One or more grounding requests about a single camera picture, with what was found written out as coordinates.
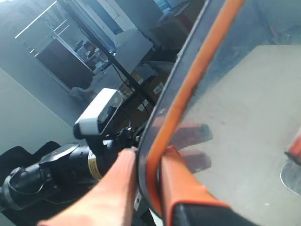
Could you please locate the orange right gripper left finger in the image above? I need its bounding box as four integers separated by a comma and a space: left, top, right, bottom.
38, 148, 137, 226

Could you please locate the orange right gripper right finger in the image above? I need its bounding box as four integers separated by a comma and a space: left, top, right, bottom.
160, 146, 249, 226

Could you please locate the dark transparent lunch box lid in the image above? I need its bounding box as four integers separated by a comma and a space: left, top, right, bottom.
138, 0, 301, 226

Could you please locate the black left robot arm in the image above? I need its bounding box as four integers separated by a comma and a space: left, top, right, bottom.
0, 126, 145, 211

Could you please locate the brown cardboard boxes stack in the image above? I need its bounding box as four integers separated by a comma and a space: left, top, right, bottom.
112, 71, 169, 130

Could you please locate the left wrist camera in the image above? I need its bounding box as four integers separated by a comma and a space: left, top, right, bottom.
73, 88, 123, 140

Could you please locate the black camera stand pole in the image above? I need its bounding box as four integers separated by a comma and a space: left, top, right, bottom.
68, 0, 160, 106

